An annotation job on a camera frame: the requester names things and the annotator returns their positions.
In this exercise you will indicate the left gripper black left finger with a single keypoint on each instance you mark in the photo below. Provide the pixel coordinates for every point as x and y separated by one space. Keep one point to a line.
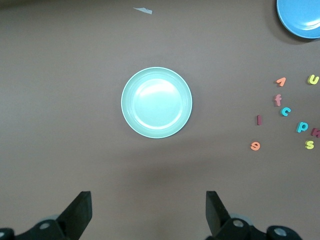
75 215

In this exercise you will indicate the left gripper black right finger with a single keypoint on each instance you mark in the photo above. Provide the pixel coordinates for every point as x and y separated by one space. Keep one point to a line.
215 215

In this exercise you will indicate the maroon foam letter l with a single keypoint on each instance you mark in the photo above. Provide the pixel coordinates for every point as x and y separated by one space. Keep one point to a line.
259 120

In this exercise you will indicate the teal foam letter c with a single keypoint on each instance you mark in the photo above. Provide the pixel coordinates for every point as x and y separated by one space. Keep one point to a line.
282 111

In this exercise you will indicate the yellow foam letter s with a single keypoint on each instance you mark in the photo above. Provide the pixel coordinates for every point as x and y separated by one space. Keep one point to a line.
309 144

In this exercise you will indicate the teal foam letter p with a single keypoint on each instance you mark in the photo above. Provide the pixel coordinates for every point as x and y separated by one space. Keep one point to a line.
299 128

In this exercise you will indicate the pale green plate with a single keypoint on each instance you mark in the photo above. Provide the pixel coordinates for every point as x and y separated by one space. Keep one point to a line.
156 102

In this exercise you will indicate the maroon foam letter k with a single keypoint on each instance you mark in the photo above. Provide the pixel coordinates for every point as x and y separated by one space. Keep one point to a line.
315 132

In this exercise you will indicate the red foam letter f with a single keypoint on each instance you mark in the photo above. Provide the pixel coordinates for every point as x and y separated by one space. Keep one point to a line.
277 100

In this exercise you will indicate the orange foam letter v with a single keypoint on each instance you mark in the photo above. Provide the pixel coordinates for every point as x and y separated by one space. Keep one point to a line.
281 82

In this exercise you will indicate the yellow foam letter u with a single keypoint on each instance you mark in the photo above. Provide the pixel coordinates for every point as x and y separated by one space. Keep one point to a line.
313 82

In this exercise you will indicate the blue plate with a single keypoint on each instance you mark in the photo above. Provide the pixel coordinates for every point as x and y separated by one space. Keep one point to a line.
300 17

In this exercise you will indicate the white paper scrap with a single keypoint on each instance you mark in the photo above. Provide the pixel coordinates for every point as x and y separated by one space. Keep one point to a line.
142 10

